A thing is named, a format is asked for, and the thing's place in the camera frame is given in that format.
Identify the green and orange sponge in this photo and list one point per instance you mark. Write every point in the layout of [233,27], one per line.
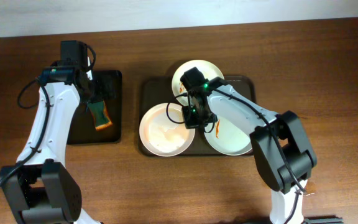
[100,115]

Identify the large brown serving tray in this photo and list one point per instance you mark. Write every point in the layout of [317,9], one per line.
[157,90]

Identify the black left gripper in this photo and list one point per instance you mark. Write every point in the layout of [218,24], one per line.
[103,90]

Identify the cream white plate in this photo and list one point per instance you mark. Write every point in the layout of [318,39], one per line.
[208,69]

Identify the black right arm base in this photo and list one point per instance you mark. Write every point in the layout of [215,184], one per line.
[325,220]

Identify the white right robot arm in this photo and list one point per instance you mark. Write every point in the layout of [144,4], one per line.
[282,151]

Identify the pale green plate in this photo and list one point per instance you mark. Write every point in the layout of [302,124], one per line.
[227,139]

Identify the small black tray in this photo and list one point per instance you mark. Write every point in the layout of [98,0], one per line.
[82,128]

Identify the pinkish white plate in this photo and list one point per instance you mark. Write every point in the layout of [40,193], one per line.
[162,132]

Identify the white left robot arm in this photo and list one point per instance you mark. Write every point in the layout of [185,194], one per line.
[38,188]

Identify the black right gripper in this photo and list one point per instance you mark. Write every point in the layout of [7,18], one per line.
[196,119]

